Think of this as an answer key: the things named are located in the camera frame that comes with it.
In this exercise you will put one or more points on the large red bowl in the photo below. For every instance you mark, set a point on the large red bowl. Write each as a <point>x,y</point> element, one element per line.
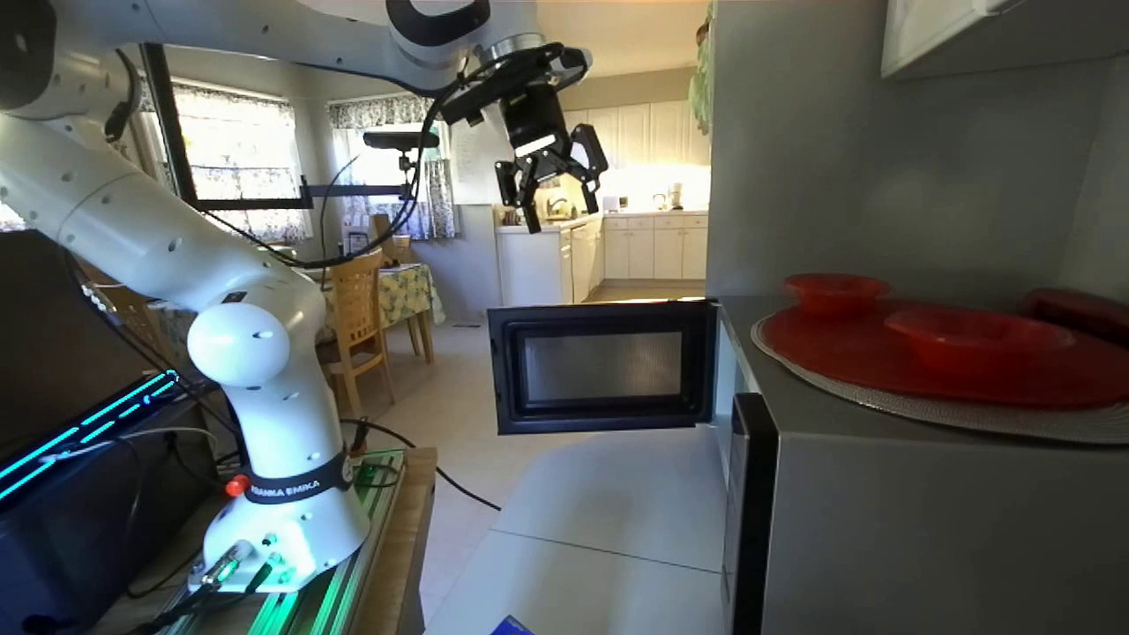
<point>974,338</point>

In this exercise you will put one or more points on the table with floral cloth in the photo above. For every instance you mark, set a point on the table with floral cloth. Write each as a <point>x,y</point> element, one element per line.
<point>407,293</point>

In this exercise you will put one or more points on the black computer with cyan lights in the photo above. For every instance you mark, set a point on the black computer with cyan lights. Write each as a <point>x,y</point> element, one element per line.
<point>71,354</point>

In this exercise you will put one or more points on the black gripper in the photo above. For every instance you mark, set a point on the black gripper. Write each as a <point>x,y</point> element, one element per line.
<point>539,112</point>

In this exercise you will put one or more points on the small red bowl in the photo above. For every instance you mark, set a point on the small red bowl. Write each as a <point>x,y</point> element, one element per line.
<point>835,292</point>

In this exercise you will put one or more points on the white kitchen counter cabinets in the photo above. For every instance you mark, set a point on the white kitchen counter cabinets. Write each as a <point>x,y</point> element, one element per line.
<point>551,260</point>

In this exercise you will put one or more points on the black camera stand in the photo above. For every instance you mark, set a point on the black camera stand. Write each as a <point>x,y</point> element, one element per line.
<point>171,128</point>

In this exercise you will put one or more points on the red round tray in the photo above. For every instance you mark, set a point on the red round tray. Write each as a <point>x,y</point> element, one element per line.
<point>869,354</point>

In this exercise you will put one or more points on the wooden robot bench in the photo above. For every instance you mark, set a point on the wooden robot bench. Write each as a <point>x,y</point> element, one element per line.
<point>401,553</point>

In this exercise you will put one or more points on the grey microwave oven body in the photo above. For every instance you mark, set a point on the grey microwave oven body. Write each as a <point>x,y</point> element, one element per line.
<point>939,516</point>

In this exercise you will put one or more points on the window with white curtains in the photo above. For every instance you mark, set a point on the window with white curtains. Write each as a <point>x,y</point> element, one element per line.
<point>391,165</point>

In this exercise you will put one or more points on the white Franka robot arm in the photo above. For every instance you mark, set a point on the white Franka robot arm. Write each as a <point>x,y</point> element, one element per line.
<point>142,223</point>

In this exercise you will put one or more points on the wooden chair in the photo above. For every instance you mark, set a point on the wooden chair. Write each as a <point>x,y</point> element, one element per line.
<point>354,318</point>

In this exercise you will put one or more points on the bare bright window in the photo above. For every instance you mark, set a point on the bare bright window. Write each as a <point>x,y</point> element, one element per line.
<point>240,144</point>

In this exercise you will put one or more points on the small blue object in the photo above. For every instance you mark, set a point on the small blue object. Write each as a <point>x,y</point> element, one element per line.
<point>512,624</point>

